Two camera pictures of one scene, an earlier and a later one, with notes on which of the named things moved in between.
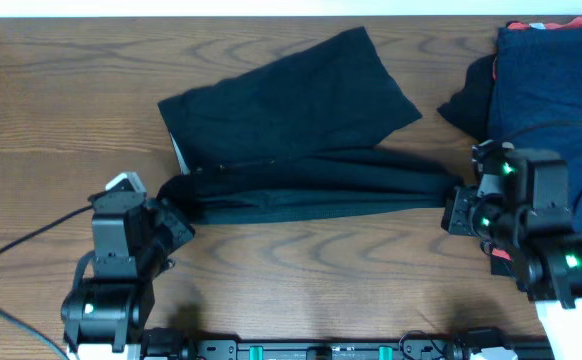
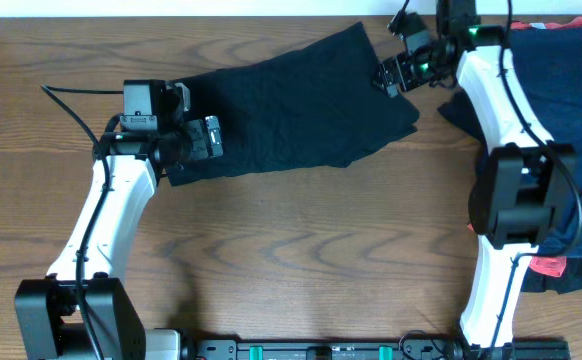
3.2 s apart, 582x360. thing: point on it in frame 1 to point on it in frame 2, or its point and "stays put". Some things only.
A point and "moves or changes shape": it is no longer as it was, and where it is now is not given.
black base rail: (483, 344) stays put
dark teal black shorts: (295, 136) moves or changes shape
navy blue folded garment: (551, 90) stays put
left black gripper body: (168, 233) to (198, 148)
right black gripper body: (460, 221) to (410, 72)
